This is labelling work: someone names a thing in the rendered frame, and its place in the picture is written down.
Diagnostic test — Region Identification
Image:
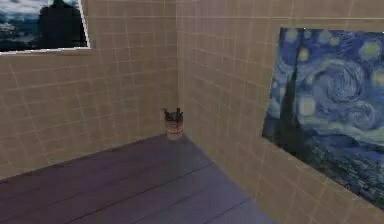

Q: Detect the brown pot with dark sticks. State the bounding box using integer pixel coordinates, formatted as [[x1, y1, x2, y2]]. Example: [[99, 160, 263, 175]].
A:
[[162, 107, 185, 141]]

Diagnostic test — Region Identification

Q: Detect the blue swirling night sky painting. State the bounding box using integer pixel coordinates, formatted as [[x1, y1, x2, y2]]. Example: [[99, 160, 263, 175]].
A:
[[261, 27, 384, 211]]

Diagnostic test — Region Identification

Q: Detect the white framed window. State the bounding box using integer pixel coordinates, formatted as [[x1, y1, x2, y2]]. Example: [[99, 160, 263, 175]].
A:
[[0, 0, 92, 55]]

